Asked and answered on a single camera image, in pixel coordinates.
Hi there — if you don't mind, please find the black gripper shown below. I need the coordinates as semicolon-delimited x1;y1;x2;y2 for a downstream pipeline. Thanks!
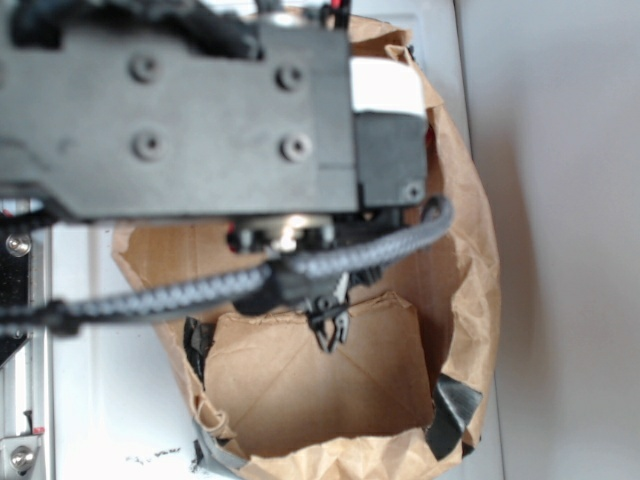
0;0;431;266

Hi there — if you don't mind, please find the aluminium frame rail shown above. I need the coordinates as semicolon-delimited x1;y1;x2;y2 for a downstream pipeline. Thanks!
1;229;55;479

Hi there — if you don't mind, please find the black mounting bracket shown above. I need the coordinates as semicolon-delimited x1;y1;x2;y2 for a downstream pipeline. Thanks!
1;227;32;368

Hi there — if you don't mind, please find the silver corner bracket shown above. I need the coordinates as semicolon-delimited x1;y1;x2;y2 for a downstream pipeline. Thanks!
1;435;46;480

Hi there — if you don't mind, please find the grey braided cable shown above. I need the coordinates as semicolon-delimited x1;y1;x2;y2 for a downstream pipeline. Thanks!
0;195;456;336

